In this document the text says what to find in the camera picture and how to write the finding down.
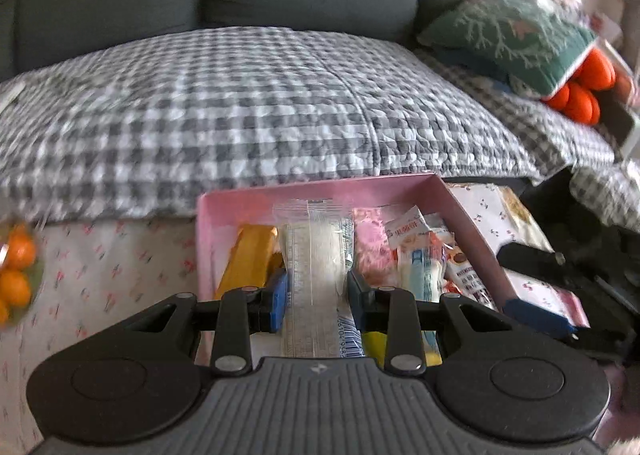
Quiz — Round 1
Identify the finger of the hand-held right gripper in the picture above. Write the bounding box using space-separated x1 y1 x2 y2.
497 241 568 282
502 297 632 363

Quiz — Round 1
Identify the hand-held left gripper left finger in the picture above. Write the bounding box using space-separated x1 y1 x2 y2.
117 269 290 377

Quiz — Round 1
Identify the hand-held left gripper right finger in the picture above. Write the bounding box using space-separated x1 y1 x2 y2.
346 269 523 376

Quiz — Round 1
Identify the clear plastic snack packet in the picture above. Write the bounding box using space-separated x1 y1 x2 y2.
274 200 368 360

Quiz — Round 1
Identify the pink cardboard box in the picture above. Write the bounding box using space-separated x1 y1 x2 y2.
196 173 592 367

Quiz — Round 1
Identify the yellow snack packet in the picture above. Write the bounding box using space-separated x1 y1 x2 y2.
362 329 443 369

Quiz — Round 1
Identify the pink snack packet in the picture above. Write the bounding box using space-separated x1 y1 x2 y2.
352 207 401 286

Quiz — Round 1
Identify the golden snack packet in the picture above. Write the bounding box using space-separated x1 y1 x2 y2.
214 224 285 301

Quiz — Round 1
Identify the light blue snack packet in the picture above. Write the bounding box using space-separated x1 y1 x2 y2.
397 235 448 367

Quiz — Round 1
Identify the brown and white snack packet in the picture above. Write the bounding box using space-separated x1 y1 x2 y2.
442 240 497 312

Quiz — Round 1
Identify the white and red snack packet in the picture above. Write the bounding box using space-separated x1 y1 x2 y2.
382 205 432 250

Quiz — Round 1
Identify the cherry print tablecloth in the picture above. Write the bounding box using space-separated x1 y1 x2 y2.
0 180 640 455

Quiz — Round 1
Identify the orange plush cushion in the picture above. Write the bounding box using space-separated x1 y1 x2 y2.
545 49 617 126

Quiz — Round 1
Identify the panda plush toy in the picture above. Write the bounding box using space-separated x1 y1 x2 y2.
507 75 547 102

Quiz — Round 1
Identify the grey checkered blanket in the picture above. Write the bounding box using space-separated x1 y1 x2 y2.
0 27 640 232

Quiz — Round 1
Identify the green branch print pillow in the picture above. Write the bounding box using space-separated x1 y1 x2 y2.
417 0 598 98

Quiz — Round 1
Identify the glass jar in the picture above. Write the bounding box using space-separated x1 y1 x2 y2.
0 219 47 332

